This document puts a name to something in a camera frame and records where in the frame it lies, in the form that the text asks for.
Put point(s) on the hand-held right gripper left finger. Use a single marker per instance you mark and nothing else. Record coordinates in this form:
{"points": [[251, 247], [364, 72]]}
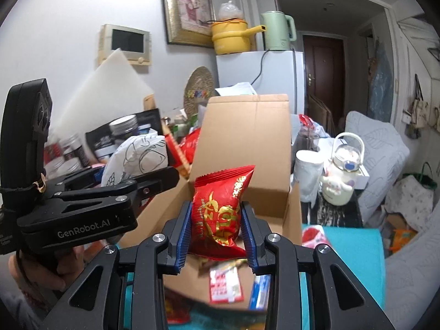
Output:
{"points": [[184, 244]]}

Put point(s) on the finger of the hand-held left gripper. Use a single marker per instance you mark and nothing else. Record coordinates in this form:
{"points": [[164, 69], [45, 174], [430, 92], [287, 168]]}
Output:
{"points": [[117, 194], [158, 178]]}

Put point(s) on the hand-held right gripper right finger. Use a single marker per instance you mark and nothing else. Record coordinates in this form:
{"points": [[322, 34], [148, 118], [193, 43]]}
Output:
{"points": [[248, 244]]}

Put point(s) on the white line-drawing snack bag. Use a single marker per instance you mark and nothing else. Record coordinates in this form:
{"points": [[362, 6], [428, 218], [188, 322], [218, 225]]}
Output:
{"points": [[137, 154]]}

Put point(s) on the red gold-print snack packet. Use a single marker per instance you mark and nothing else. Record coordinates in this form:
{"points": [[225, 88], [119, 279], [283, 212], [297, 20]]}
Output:
{"points": [[220, 209]]}

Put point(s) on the cardboard box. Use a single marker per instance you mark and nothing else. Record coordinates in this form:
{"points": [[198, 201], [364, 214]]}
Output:
{"points": [[240, 134]]}

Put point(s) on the person's left forearm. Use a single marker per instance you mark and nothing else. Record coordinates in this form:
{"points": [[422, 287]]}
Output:
{"points": [[20, 316]]}

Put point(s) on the person's left hand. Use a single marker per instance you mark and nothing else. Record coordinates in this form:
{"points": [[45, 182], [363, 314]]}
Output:
{"points": [[68, 264]]}

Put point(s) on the red packets behind box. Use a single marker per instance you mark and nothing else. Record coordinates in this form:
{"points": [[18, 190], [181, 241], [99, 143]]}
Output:
{"points": [[187, 144]]}

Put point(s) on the blue and white packet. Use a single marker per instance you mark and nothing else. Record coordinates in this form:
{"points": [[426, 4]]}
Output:
{"points": [[259, 294]]}

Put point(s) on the dark printed boxes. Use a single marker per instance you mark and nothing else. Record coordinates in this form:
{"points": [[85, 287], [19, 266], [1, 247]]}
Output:
{"points": [[103, 141]]}

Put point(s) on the jars with metal lids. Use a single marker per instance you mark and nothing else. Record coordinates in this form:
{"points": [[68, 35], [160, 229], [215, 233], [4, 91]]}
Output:
{"points": [[68, 154]]}

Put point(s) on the red and white small packet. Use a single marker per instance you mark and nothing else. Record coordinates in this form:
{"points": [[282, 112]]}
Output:
{"points": [[312, 235]]}

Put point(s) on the colourful crinkled snack packet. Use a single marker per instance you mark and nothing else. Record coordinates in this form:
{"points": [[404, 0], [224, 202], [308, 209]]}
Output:
{"points": [[177, 311]]}

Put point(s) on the black marbled side table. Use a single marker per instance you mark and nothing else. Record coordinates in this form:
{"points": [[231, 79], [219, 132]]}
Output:
{"points": [[330, 215]]}

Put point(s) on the white cup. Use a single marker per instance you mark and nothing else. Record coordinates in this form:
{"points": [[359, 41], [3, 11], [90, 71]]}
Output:
{"points": [[309, 175]]}

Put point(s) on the teal bubble table mat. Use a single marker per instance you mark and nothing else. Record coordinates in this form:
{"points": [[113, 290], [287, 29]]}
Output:
{"points": [[343, 264]]}

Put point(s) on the white plastic board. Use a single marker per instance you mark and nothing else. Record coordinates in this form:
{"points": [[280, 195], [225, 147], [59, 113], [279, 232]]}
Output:
{"points": [[110, 89]]}

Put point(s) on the round woven mat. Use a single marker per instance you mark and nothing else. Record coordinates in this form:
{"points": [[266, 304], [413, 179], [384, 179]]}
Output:
{"points": [[199, 86]]}

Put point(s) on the white cartoon water bottle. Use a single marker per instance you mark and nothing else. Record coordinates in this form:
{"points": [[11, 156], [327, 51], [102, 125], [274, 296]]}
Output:
{"points": [[338, 185]]}

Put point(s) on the white paper sheets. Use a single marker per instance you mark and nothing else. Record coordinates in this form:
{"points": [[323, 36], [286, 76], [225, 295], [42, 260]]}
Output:
{"points": [[237, 89]]}

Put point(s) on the flat cardboard sheets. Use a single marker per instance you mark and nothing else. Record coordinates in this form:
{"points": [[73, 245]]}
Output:
{"points": [[319, 108]]}

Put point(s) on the orange packet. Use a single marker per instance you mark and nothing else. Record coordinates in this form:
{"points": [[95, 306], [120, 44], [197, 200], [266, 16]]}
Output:
{"points": [[404, 239]]}

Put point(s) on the white fridge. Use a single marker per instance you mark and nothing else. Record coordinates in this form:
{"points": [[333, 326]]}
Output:
{"points": [[275, 75]]}

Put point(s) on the yellow pot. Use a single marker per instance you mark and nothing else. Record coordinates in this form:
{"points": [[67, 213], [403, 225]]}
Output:
{"points": [[230, 37]]}

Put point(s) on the grey leaf-cover chair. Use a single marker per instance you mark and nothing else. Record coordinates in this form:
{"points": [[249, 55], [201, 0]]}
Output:
{"points": [[378, 151], [412, 282]]}

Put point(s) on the floral fabric bag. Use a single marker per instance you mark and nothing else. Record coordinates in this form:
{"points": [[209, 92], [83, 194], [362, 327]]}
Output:
{"points": [[409, 202]]}

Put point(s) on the gold framed picture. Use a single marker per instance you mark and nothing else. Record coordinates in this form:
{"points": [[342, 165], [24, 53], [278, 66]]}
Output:
{"points": [[187, 7]]}

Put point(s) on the clear plastic bag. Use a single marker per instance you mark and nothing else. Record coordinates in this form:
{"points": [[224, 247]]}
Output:
{"points": [[229, 10]]}

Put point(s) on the dark brown door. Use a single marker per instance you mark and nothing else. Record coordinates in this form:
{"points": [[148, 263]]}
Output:
{"points": [[323, 72]]}

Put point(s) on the pale green electric kettle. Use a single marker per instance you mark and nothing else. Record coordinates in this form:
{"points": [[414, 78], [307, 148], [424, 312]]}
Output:
{"points": [[276, 31]]}

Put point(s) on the blue wrapped canvas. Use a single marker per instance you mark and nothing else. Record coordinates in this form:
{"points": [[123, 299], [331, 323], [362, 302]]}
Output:
{"points": [[381, 79]]}

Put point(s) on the white tote bag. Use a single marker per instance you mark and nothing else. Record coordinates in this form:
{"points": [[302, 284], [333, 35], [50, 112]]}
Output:
{"points": [[436, 117], [417, 113]]}

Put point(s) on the white wardrobe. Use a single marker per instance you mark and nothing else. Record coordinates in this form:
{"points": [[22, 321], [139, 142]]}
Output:
{"points": [[417, 51]]}

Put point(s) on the wall intercom panel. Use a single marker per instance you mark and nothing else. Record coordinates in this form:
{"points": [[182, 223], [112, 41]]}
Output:
{"points": [[125, 43]]}

